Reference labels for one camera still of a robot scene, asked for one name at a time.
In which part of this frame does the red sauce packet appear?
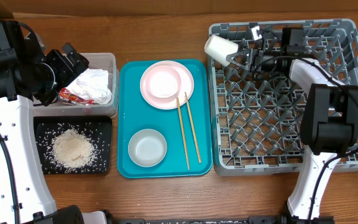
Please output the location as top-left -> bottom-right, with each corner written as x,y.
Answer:
59,88 -> 94,105

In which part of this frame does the white cup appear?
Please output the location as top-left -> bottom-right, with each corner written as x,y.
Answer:
204,35 -> 239,67

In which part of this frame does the white napkin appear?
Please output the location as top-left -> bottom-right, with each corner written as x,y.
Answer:
67,68 -> 112,105

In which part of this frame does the white rice pile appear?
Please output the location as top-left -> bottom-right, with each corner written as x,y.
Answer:
40,123 -> 107,174

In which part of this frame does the pink shallow bowl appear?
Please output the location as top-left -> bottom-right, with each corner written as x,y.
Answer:
145,65 -> 181,101

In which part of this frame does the wooden chopstick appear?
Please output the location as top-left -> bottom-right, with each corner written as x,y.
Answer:
185,92 -> 202,164
176,97 -> 190,170

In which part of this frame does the grey white bowl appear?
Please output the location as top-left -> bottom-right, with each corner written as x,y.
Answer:
128,129 -> 167,167

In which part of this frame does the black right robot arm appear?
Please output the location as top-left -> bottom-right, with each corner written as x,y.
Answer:
219,27 -> 358,223

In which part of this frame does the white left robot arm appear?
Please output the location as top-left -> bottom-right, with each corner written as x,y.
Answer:
0,20 -> 114,223

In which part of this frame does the grey dishwasher rack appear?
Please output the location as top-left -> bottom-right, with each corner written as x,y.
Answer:
208,19 -> 358,176

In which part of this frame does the clear plastic bin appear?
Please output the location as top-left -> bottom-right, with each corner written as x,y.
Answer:
34,52 -> 119,118

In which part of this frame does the pink plate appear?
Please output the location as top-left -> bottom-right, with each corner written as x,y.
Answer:
140,60 -> 195,110

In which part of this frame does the black tray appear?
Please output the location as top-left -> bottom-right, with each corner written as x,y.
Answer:
33,115 -> 112,175

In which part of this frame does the teal serving tray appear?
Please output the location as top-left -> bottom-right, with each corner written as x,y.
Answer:
117,59 -> 213,179

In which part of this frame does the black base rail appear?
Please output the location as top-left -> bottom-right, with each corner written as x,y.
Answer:
116,215 -> 335,224

